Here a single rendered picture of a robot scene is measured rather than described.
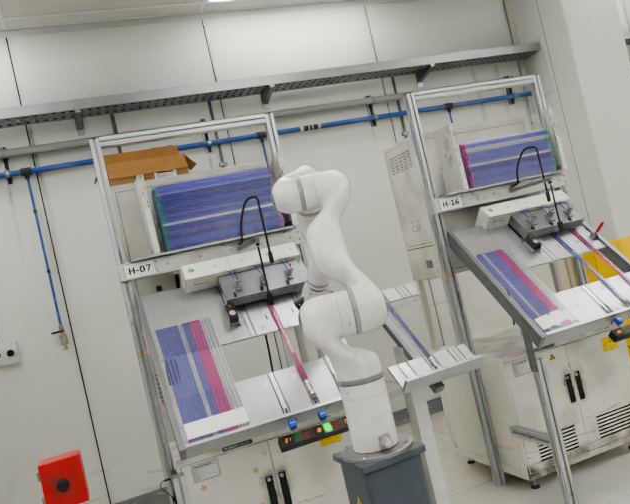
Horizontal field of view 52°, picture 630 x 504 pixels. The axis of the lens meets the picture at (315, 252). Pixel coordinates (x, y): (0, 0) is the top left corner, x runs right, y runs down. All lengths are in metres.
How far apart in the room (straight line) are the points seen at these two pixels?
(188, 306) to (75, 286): 1.63
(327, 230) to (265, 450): 1.13
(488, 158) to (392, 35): 2.00
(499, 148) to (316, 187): 1.61
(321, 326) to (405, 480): 0.44
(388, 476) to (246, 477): 1.01
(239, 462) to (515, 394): 1.26
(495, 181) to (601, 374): 1.03
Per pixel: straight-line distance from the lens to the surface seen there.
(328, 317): 1.64
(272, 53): 4.62
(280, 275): 2.63
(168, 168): 3.05
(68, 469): 2.34
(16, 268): 4.16
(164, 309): 2.60
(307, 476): 2.68
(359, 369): 1.66
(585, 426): 3.32
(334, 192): 1.81
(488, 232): 3.19
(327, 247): 1.73
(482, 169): 3.21
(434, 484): 2.67
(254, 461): 2.61
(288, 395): 2.34
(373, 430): 1.69
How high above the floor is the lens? 1.20
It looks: 1 degrees up
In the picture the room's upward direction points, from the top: 13 degrees counter-clockwise
